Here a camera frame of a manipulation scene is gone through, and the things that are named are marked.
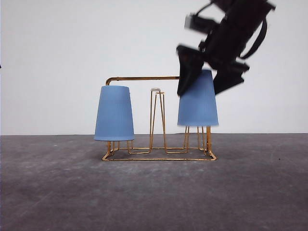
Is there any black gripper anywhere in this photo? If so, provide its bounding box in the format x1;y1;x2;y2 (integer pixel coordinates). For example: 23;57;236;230
177;0;276;96

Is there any blue ribbed cup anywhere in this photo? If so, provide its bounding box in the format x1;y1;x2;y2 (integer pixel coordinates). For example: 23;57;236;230
178;69;219;126
94;85;135;141

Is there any black cable loop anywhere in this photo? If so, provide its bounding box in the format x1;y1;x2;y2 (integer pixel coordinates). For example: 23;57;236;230
241;18;268;59

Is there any gold wire cup rack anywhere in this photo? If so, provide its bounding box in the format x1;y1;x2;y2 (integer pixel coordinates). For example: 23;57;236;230
102;77;217;161

